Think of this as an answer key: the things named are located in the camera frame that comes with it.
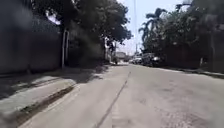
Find dark wall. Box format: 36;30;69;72
163;39;224;73

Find thin pole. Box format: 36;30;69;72
133;0;138;56

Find row of trees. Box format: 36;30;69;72
138;0;224;64

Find grey concrete road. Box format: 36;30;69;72
18;63;224;128

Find plain grey wall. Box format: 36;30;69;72
0;0;64;75

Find large leafy trees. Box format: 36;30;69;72
29;0;133;68

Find pale pole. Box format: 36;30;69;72
61;29;67;70

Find grey concrete sidewalk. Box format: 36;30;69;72
159;65;224;80
0;68;101;128

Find row of parked vehicles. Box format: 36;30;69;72
129;52;163;68

